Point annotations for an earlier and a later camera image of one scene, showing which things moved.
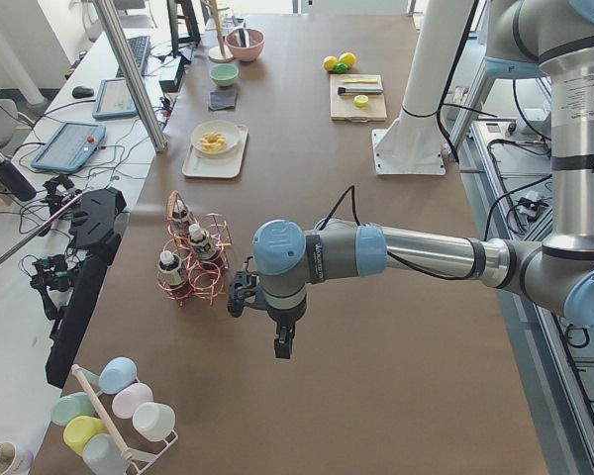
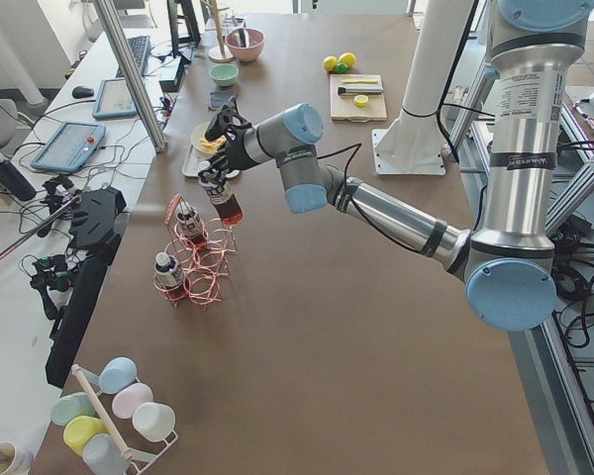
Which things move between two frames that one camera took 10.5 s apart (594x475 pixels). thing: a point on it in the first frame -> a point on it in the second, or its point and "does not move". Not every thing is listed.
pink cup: [128, 399] does not move
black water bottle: [8, 175] does not move
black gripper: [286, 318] -> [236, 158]
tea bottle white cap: [197, 235] -> [218, 192]
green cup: [70, 406] does not move
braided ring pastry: [212, 142] does not move
